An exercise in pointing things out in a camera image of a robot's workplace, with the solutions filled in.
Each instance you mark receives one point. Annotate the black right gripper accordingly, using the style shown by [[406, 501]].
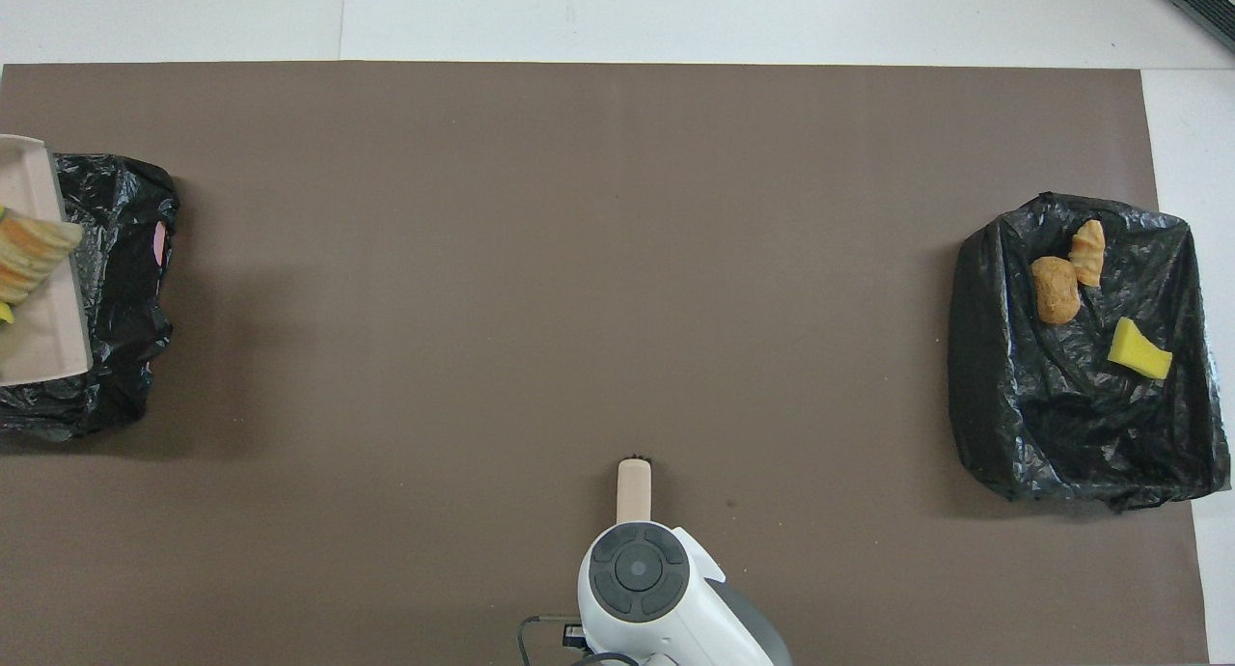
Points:
[[574, 635]]

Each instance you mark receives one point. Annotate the beige hand brush black bristles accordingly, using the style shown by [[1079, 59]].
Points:
[[634, 492]]

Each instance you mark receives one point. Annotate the brown textured bread roll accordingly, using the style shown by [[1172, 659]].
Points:
[[1056, 290]]

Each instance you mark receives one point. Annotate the beige plastic dustpan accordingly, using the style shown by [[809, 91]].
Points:
[[58, 328]]

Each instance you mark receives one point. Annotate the green and yellow sponge piece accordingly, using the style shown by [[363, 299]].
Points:
[[1138, 352]]

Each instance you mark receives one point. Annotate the orange striped croissant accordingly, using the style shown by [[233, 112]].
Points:
[[34, 256], [1088, 251]]

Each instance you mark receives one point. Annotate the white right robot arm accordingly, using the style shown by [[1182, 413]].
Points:
[[656, 598]]

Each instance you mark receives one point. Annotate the black bag-lined bin pink mark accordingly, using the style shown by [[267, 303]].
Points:
[[125, 290]]

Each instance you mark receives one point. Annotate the brown table mat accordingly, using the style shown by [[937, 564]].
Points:
[[482, 261]]

